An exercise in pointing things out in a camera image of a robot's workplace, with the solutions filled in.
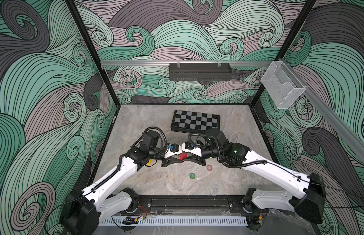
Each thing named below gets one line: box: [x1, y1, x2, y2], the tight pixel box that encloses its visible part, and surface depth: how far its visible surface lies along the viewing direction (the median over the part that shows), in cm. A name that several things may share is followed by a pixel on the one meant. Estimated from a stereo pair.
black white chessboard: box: [170, 109, 221, 134], surface depth 106 cm
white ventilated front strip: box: [98, 215, 248, 226], surface depth 71 cm
